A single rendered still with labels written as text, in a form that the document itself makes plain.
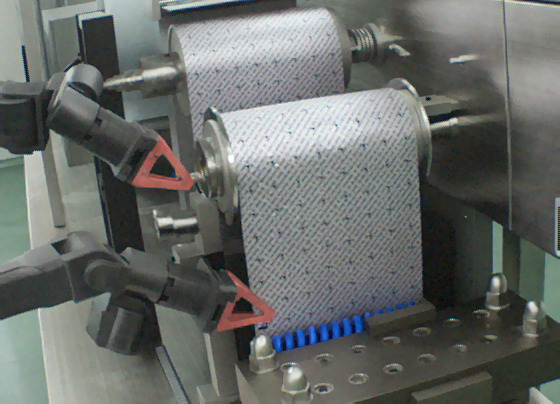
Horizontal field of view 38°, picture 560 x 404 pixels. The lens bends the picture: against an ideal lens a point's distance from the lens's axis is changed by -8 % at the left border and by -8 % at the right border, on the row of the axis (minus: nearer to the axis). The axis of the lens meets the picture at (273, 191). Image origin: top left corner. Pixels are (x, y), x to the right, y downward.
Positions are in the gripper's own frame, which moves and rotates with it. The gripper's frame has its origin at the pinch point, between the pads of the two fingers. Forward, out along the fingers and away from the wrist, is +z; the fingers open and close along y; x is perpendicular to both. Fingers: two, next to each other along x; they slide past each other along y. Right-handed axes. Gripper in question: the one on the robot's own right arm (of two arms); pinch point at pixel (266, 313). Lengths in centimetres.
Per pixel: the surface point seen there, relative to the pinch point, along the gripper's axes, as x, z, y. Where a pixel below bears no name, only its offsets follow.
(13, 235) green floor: -119, 7, -380
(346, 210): 15.6, 4.4, 0.2
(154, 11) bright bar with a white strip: 30.0, -22.0, -29.1
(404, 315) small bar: 6.2, 15.2, 6.2
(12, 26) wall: -16, -30, -556
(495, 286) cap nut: 13.8, 25.8, 7.9
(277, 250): 8.2, -2.1, 0.2
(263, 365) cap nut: -4.0, -1.5, 8.5
